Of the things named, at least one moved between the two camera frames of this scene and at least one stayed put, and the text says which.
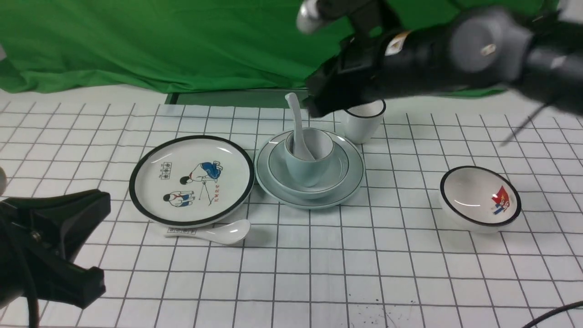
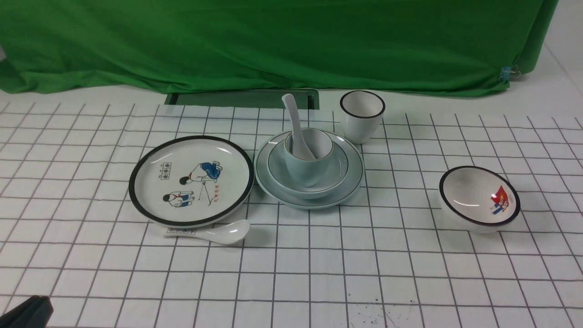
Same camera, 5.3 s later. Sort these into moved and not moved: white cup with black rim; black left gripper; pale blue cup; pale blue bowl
Moved: black left gripper
Not moved: pale blue bowl; pale blue cup; white cup with black rim
